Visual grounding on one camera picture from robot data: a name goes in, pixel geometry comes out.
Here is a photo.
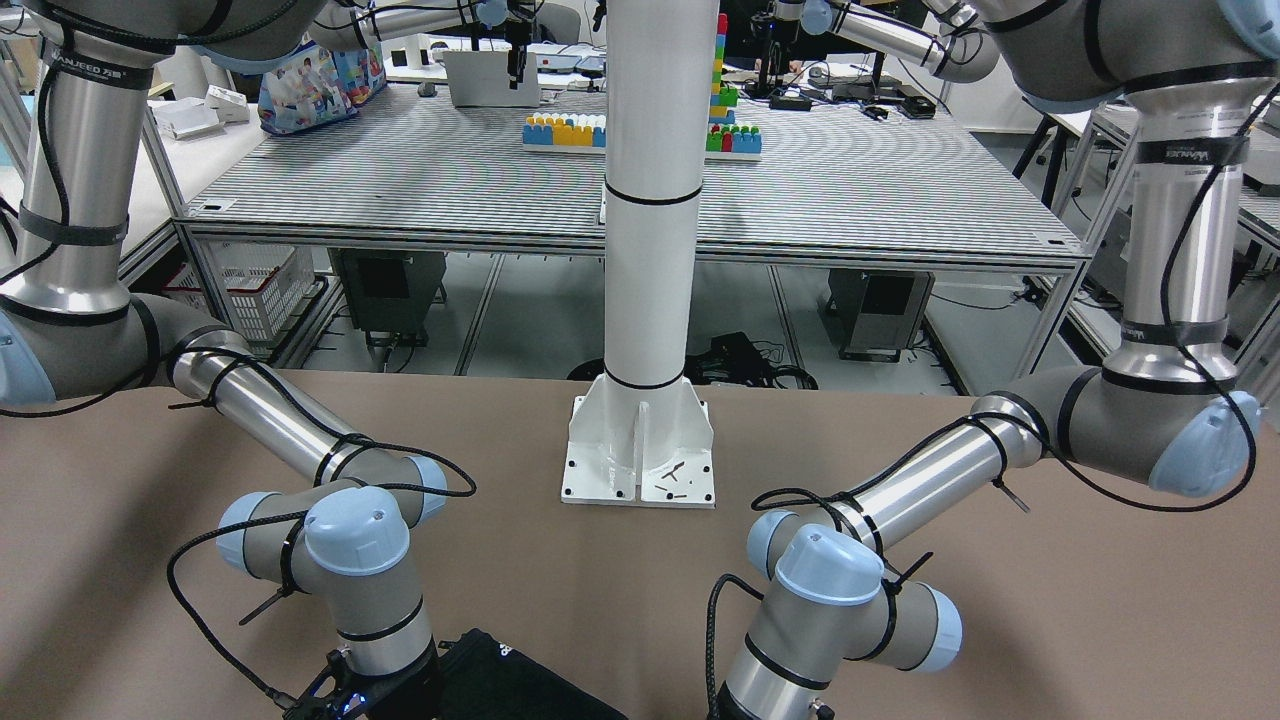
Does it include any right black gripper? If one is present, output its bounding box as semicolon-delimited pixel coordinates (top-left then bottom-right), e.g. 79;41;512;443
353;644;445;719

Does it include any black graphic t-shirt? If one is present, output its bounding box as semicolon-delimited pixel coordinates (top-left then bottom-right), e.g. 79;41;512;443
440;628;625;719

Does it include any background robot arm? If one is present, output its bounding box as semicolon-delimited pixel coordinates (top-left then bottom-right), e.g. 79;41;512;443
771;1;1000;83

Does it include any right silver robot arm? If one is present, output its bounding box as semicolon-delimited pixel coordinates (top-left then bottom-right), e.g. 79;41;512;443
3;1;448;719

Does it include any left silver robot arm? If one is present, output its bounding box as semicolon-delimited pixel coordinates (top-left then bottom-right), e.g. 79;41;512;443
707;1;1277;719

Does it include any white plastic crate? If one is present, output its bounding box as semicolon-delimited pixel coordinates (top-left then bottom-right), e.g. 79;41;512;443
212;242;314;342

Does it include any colourful toy block set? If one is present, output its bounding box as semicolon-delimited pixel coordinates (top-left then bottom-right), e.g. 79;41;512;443
521;1;764;161

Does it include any colourful gift bag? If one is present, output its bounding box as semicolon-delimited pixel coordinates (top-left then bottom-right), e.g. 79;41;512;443
259;42;387;136

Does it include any striped aluminium workbench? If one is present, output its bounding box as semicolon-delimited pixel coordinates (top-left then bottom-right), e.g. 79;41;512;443
182;86;1089;382

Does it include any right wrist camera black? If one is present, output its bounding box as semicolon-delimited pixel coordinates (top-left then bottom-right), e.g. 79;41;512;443
282;650;367;719

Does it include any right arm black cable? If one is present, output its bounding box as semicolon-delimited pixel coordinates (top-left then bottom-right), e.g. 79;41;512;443
0;40;477;706

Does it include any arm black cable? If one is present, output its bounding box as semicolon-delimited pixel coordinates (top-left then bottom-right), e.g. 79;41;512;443
705;79;1280;720
0;40;477;706

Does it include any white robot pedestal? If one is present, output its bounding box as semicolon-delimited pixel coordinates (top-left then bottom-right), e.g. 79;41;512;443
561;0;721;511

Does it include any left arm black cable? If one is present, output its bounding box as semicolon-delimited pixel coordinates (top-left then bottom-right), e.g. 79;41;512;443
705;79;1280;720

